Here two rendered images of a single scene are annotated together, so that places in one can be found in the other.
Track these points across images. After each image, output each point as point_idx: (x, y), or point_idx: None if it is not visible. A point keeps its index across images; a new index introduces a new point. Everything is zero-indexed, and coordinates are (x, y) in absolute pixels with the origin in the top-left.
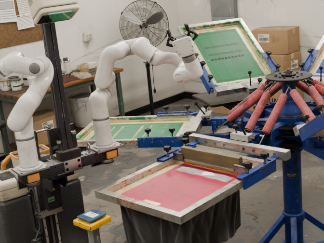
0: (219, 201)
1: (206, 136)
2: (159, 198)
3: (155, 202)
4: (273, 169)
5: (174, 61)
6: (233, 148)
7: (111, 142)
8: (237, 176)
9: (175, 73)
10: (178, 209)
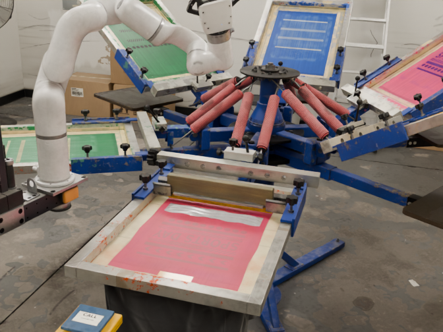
0: (279, 262)
1: (184, 155)
2: (182, 267)
3: (181, 276)
4: (304, 201)
5: (180, 41)
6: (233, 172)
7: (69, 174)
8: (266, 215)
9: (194, 59)
10: (230, 284)
